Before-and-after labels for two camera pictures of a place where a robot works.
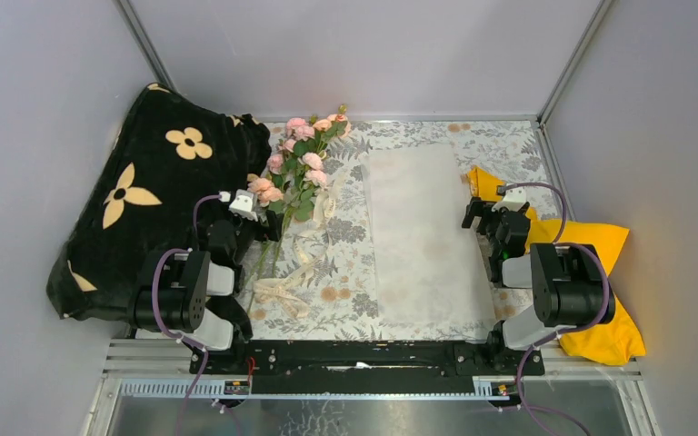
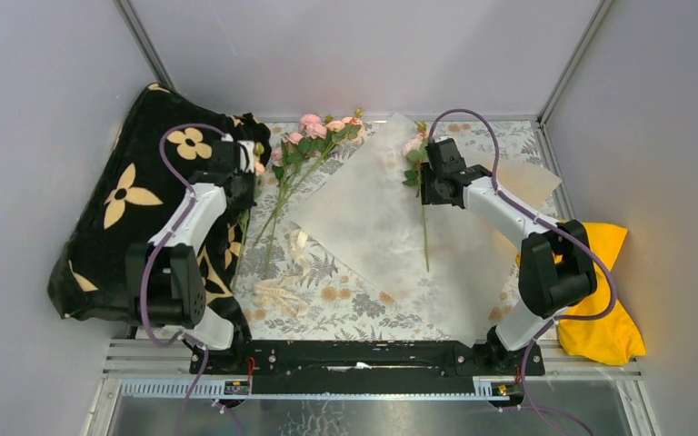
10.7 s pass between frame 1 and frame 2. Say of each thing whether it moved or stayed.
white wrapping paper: moved
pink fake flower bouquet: moved
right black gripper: moved
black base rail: stayed
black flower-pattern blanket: stayed
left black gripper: moved
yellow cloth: stayed
